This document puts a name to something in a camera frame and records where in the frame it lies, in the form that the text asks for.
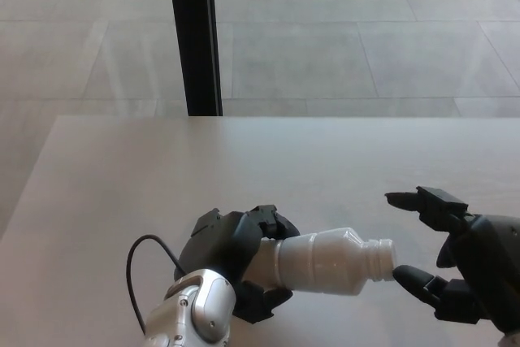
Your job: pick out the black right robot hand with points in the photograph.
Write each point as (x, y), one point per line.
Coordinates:
(491, 265)

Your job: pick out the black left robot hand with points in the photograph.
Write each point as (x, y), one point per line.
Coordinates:
(219, 245)

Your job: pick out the white plastic bottle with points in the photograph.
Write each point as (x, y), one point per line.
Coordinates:
(325, 265)

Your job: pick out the black vertical frame post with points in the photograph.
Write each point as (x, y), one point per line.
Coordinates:
(197, 38)

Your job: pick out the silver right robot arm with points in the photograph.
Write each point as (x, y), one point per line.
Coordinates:
(512, 341)

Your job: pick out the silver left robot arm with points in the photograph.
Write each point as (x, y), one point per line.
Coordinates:
(195, 310)

